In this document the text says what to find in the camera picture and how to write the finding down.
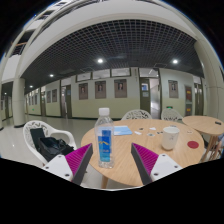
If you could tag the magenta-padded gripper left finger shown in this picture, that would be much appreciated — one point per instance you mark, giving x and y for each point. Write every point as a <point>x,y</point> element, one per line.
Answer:
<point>78,158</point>

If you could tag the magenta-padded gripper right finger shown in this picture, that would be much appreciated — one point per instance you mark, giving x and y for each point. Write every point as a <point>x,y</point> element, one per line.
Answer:
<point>146,158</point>

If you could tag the clear blue-labelled water bottle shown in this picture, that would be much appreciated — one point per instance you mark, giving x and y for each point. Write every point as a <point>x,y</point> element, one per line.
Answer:
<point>104,140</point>

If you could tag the white paper scrap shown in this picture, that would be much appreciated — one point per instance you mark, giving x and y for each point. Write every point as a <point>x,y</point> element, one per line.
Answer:
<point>152,128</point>
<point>137,133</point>

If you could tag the black bag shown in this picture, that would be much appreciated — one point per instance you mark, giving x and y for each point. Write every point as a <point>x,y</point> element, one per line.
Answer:
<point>51,146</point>

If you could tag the white mug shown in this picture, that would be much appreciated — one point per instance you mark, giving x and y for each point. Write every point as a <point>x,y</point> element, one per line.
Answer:
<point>170,138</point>

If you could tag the light blue booklet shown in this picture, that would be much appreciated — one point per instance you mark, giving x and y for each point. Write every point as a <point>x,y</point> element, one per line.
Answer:
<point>122,130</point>

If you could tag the white plastic lattice chair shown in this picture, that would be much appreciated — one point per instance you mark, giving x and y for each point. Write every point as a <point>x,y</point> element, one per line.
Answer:
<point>171,114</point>
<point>31,126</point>
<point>136,114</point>

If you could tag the flat round red coaster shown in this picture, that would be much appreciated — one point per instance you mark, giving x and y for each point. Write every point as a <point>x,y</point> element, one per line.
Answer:
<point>193,144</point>

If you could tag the green exit sign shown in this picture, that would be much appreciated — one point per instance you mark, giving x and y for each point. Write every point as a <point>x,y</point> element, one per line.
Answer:
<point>170,107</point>

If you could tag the dark green double door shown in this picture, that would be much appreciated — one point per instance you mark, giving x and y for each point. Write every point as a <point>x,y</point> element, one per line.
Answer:
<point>199,100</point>
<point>66,101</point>

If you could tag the open dark green door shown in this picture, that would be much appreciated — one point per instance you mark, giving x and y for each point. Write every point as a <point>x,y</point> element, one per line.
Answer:
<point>144,100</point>

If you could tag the round wooden side table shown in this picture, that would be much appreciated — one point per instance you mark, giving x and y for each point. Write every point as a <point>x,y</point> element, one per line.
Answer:
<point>203,123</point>

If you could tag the small black device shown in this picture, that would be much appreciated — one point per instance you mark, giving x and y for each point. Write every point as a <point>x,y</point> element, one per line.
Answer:
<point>218,122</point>

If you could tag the round ceiling lights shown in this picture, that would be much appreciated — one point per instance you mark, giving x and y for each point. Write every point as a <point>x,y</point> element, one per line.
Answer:
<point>100,60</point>

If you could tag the framed wall portraits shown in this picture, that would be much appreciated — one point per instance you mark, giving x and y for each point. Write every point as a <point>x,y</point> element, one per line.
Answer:
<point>100,90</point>

